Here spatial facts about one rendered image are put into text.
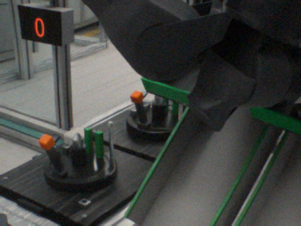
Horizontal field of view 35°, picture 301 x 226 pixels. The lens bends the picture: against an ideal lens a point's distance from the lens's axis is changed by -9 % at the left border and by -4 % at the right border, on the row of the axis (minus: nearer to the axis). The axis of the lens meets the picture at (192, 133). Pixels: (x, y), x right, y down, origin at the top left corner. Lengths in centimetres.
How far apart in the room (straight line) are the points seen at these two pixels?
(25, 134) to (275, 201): 67
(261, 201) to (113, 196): 28
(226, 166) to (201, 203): 6
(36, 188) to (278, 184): 42
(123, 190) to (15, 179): 21
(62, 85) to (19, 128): 18
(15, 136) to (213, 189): 62
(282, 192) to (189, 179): 14
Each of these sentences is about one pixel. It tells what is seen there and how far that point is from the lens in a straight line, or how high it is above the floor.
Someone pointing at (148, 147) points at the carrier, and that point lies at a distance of 100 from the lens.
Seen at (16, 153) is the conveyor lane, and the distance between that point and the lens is 113.
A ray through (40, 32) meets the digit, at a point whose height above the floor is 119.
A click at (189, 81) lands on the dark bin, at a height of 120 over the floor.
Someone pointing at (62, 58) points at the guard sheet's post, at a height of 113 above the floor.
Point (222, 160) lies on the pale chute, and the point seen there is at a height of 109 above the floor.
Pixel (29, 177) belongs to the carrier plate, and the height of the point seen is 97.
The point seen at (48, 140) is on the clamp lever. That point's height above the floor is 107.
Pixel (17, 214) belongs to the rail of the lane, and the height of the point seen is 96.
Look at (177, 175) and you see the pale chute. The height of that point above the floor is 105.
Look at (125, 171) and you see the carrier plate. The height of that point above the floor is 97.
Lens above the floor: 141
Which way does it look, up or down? 24 degrees down
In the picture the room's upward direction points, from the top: 2 degrees clockwise
